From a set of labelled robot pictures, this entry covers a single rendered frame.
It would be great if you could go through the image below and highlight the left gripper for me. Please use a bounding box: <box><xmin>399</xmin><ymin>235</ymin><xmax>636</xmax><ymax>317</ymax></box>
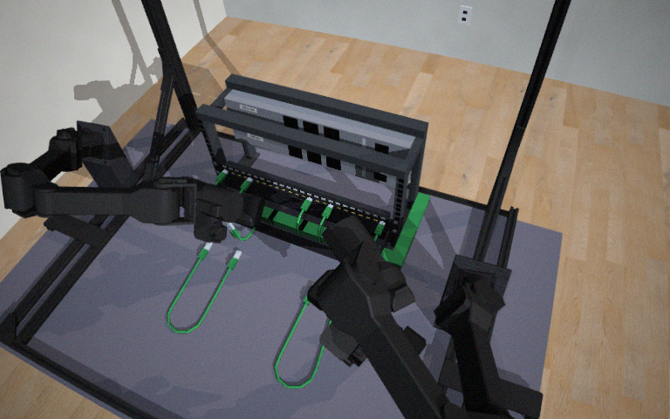
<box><xmin>307</xmin><ymin>269</ymin><xmax>427</xmax><ymax>355</ymax></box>

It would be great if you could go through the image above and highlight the green network cable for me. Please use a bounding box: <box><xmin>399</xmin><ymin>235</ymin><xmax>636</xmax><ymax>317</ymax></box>
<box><xmin>226</xmin><ymin>223</ymin><xmax>256</xmax><ymax>241</ymax></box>
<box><xmin>215</xmin><ymin>169</ymin><xmax>229</xmax><ymax>185</ymax></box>
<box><xmin>318</xmin><ymin>204</ymin><xmax>334</xmax><ymax>243</ymax></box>
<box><xmin>296</xmin><ymin>197</ymin><xmax>312</xmax><ymax>236</ymax></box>
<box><xmin>240</xmin><ymin>178</ymin><xmax>253</xmax><ymax>193</ymax></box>
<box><xmin>374</xmin><ymin>221</ymin><xmax>386</xmax><ymax>242</ymax></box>
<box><xmin>274</xmin><ymin>294</ymin><xmax>325</xmax><ymax>388</ymax></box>
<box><xmin>167</xmin><ymin>243</ymin><xmax>242</xmax><ymax>333</ymax></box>

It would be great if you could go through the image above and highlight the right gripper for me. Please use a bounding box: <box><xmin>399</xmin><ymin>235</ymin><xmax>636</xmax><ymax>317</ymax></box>
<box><xmin>235</xmin><ymin>193</ymin><xmax>266</xmax><ymax>228</ymax></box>

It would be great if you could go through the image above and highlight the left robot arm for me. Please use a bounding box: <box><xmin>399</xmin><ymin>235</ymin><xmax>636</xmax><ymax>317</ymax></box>
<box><xmin>316</xmin><ymin>216</ymin><xmax>515</xmax><ymax>419</ymax></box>

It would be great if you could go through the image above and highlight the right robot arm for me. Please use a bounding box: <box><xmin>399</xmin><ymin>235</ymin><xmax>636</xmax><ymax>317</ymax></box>
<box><xmin>0</xmin><ymin>127</ymin><xmax>243</xmax><ymax>243</ymax></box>

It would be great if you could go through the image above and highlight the black metal rack frame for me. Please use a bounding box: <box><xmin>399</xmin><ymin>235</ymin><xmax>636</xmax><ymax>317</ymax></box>
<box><xmin>195</xmin><ymin>74</ymin><xmax>428</xmax><ymax>251</ymax></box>

